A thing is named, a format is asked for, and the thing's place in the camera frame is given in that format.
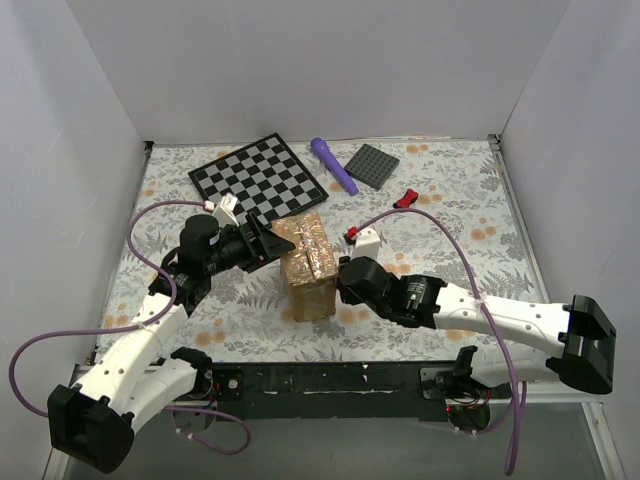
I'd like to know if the black white checkerboard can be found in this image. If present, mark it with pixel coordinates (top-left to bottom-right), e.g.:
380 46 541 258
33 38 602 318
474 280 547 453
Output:
189 133 328 224

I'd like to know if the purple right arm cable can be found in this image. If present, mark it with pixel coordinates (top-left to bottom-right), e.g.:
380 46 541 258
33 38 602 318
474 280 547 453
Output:
355 207 528 477

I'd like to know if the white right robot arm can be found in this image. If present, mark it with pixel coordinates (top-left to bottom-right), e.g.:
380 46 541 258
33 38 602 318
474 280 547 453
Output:
337 257 617 398

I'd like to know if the purple cylindrical handle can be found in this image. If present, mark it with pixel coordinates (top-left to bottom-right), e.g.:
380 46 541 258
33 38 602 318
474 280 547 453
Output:
310 137 359 196

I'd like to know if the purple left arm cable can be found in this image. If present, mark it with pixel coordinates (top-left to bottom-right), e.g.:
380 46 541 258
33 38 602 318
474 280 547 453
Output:
8 200 251 456

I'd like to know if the red black utility knife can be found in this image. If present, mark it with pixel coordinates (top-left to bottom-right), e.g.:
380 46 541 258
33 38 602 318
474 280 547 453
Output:
393 188 419 209

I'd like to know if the brown taped cardboard box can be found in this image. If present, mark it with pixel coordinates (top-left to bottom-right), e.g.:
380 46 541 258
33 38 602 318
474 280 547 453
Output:
272 213 338 322

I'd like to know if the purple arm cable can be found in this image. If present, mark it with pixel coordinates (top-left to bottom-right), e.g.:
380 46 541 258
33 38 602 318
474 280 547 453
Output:
355 207 528 477
8 200 251 456

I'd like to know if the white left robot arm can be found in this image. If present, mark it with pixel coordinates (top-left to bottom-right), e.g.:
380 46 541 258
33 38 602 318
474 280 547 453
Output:
47 214 295 473

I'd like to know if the dark grey studded plate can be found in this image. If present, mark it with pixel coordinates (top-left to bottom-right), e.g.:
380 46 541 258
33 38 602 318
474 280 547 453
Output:
344 144 400 190

